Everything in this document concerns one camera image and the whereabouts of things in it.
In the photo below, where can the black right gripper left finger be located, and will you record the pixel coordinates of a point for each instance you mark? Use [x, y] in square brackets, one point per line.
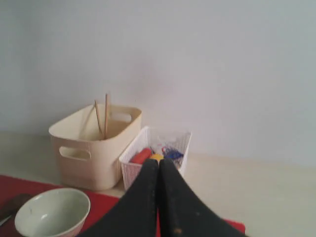
[135, 214]

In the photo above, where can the cream plastic storage bin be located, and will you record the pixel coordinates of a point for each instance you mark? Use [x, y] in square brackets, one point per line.
[86, 160]

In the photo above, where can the dark wooden spoon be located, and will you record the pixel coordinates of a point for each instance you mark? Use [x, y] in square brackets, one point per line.
[12, 205]

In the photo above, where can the red tablecloth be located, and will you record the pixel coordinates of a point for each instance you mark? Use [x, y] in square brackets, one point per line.
[100, 203]

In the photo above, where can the blue white milk carton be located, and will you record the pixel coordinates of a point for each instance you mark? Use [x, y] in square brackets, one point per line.
[166, 149]

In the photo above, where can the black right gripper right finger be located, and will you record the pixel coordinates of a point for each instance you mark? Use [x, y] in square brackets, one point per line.
[182, 213]

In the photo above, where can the white ceramic floral bowl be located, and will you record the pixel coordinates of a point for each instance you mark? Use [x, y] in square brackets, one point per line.
[58, 212]

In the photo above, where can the white perforated plastic basket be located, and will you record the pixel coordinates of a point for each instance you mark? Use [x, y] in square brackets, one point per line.
[147, 135]

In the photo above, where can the red grilled sausage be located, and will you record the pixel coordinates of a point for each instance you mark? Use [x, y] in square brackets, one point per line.
[140, 157]

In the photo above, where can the steel table knife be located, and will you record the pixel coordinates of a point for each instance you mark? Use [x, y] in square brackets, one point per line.
[4, 220]

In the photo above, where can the yellow lemon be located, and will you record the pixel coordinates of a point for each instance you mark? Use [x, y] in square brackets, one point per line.
[157, 157]

